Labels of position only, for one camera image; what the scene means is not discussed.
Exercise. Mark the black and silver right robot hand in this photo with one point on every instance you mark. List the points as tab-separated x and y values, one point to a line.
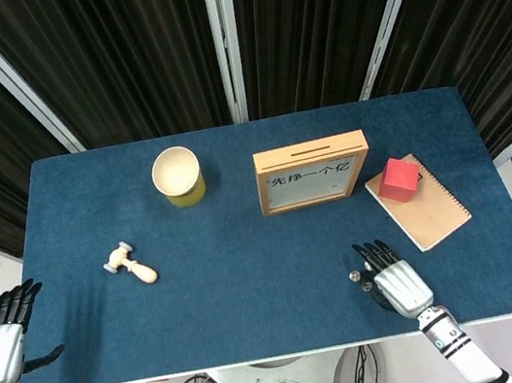
402	287

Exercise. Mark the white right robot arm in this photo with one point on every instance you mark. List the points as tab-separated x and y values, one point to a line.
451	345

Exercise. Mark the kraft spiral notebook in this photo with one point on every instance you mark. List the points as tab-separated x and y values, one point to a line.
433	221

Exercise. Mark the red cube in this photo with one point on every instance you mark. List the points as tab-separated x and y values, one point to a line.
396	180

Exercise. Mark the blue table cloth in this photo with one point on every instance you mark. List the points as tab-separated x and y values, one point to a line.
250	276

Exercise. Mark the wooden toy hammer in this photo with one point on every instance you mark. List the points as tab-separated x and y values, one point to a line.
139	270

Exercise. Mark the yellow paper cup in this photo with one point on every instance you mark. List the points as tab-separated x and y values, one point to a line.
174	171

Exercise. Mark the wooden coin box frame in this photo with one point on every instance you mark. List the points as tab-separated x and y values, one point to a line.
308	153

